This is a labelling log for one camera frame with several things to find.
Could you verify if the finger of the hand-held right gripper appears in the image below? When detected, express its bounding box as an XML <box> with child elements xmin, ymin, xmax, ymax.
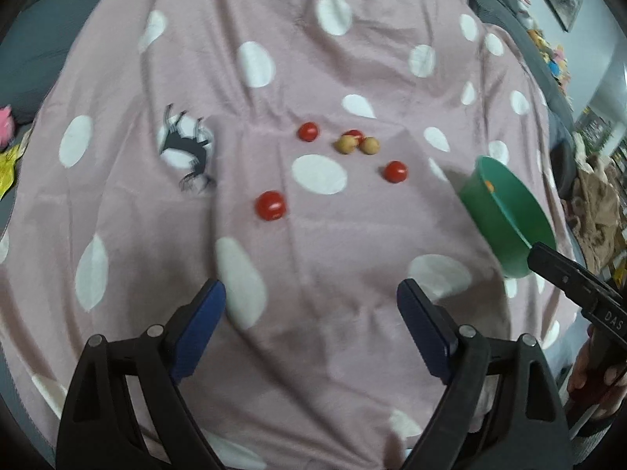
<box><xmin>527</xmin><ymin>242</ymin><xmax>627</xmax><ymax>311</ymax></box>

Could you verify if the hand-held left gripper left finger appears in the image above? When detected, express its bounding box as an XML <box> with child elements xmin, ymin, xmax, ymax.
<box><xmin>56</xmin><ymin>278</ymin><xmax>228</xmax><ymax>470</ymax></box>

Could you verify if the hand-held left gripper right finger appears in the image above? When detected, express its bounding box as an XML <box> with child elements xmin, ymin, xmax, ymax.
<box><xmin>396</xmin><ymin>278</ymin><xmax>574</xmax><ymax>470</ymax></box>

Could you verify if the green plastic bowl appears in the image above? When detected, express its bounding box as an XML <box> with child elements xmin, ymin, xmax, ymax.
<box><xmin>459</xmin><ymin>155</ymin><xmax>559</xmax><ymax>280</ymax></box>

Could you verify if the person's right hand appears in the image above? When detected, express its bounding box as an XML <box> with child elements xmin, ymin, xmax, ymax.
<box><xmin>567</xmin><ymin>345</ymin><xmax>627</xmax><ymax>421</ymax></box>

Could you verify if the brown plush toy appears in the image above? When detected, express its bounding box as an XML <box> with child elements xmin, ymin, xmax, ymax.
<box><xmin>568</xmin><ymin>132</ymin><xmax>627</xmax><ymax>275</ymax></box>

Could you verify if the dark grey cushion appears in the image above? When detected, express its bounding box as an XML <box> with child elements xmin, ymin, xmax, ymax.
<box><xmin>551</xmin><ymin>139</ymin><xmax>577</xmax><ymax>193</ymax></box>

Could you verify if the cluttered shelf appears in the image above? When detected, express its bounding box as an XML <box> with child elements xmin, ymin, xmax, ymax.
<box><xmin>573</xmin><ymin>105</ymin><xmax>627</xmax><ymax>172</ymax></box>

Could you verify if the pile of colourful plush toys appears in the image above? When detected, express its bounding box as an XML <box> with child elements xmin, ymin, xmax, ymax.
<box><xmin>518</xmin><ymin>0</ymin><xmax>573</xmax><ymax>85</ymax></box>

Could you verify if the yellow toy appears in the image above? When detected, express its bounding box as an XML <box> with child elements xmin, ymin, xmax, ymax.
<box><xmin>0</xmin><ymin>143</ymin><xmax>24</xmax><ymax>201</ymax></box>

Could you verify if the pink toy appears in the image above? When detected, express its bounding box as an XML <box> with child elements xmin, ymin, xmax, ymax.
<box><xmin>0</xmin><ymin>105</ymin><xmax>15</xmax><ymax>148</ymax></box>

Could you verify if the pink polka-dot blanket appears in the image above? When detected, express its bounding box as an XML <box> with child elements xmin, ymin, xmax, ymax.
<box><xmin>0</xmin><ymin>0</ymin><xmax>589</xmax><ymax>470</ymax></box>

